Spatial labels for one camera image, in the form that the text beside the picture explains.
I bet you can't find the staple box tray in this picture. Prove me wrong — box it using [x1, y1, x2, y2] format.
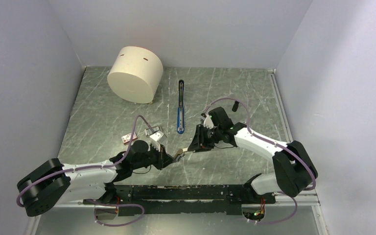
[144, 125, 163, 137]

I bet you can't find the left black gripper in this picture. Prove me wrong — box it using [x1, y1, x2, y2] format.
[132, 141, 175, 169]

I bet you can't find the blue stapler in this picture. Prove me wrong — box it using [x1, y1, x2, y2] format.
[177, 80, 185, 134]

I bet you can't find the cream cylindrical container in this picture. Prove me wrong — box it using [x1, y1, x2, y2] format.
[107, 46, 164, 104]

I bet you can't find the small black cylinder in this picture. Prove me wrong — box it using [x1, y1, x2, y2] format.
[232, 101, 239, 112]

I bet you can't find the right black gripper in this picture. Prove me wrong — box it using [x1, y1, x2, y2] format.
[188, 123, 222, 152]

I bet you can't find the light blue small case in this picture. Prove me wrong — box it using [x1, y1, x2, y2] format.
[173, 148, 188, 163]

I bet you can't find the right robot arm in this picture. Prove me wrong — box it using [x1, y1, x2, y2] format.
[188, 107, 318, 203]

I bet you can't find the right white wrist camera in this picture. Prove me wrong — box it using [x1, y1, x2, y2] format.
[201, 113, 214, 129]

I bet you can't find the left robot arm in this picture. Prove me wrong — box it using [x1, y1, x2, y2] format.
[17, 141, 183, 217]

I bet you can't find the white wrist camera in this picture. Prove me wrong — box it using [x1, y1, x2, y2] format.
[201, 113, 214, 129]
[149, 131, 167, 151]

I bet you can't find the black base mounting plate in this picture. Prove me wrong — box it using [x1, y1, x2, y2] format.
[96, 185, 276, 216]

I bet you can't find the red white staple box sleeve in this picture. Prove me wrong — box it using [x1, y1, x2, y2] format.
[121, 133, 138, 145]

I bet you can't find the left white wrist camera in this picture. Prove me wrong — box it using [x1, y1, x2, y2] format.
[149, 131, 167, 151]

